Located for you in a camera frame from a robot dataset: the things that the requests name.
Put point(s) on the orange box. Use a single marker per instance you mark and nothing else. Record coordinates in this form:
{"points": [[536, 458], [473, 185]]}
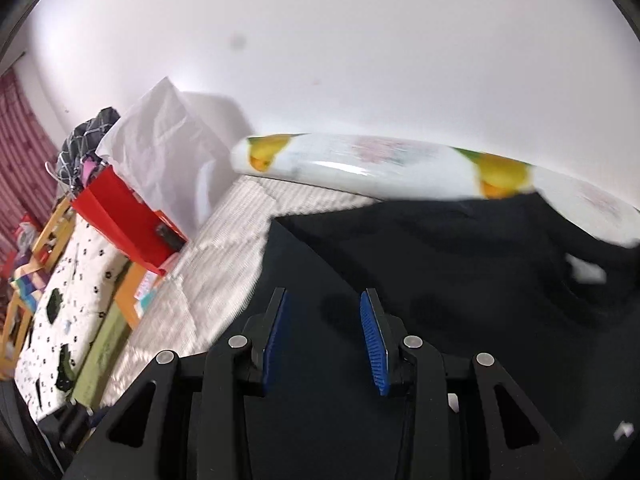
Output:
{"points": [[131, 290]]}

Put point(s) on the white dotted blanket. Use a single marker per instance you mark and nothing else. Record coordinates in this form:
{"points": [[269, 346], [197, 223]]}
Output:
{"points": [[75, 280]]}

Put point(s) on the maroon curtain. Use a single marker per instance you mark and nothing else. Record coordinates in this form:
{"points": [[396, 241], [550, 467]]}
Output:
{"points": [[20, 150]]}

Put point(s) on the colourful striped cloth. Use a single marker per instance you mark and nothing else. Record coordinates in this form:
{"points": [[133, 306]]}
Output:
{"points": [[27, 285]]}

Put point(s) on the white plastic bag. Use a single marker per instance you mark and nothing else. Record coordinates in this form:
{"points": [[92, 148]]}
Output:
{"points": [[165, 145]]}

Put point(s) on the wooden chair frame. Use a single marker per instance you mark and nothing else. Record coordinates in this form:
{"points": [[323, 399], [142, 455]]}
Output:
{"points": [[50, 225]]}

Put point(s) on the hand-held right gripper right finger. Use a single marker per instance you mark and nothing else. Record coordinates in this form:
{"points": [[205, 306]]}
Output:
{"points": [[372, 345]]}

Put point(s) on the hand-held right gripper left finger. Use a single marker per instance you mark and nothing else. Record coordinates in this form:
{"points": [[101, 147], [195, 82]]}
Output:
{"points": [[277, 342]]}

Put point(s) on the white fruit print bolster pillow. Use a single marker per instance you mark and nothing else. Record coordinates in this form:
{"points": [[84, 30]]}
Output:
{"points": [[350, 160]]}

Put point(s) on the green cushion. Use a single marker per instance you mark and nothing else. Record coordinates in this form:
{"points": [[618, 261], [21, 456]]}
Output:
{"points": [[100, 355]]}

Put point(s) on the black garment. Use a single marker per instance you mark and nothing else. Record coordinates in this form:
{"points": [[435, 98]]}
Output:
{"points": [[450, 270]]}

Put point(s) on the red box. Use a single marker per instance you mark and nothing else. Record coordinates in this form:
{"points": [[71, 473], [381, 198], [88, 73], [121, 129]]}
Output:
{"points": [[115, 210]]}

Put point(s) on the dark checked cloth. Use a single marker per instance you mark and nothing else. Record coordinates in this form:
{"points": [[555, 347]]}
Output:
{"points": [[85, 135]]}

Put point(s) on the striped beige mattress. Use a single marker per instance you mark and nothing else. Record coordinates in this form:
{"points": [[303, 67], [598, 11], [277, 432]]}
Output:
{"points": [[220, 270]]}

